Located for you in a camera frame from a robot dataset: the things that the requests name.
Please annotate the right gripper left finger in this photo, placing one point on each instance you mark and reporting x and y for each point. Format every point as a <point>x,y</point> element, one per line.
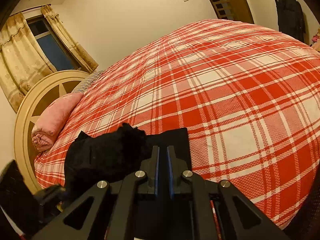
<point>105,209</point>

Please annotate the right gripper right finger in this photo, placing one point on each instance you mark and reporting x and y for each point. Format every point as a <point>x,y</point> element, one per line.
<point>218,210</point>

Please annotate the black pants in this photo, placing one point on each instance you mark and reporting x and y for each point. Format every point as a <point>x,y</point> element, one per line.
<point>113,156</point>

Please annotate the pink folded blanket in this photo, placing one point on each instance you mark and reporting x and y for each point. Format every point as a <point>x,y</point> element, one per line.
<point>52,120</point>

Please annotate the cream wooden headboard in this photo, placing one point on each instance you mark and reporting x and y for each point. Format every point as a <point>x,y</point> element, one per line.
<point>35,102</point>

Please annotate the red plaid bed sheet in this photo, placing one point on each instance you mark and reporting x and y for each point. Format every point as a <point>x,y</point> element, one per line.
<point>248,96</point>

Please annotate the grey striped pillow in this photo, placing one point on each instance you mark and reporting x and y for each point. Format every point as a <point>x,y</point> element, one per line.
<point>84,84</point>

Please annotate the beige curtain left panel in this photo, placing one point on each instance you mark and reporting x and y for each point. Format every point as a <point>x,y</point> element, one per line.
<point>23,62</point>

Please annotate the beige curtain panel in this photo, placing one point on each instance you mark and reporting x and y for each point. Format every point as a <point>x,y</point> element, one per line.
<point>75,48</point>
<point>23,62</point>

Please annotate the window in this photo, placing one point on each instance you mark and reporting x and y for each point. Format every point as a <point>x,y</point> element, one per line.
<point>53,48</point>

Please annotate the beige curtain right panel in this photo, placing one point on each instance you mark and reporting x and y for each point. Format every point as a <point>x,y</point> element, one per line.
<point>75,48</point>

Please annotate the pink floral item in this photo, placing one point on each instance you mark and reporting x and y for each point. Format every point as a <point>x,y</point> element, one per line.
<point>316,41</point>

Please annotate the black bag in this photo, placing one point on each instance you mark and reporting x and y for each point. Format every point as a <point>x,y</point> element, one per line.
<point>291,18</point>

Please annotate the brown wooden door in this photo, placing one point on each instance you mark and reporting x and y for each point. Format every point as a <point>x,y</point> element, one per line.
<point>236,10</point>

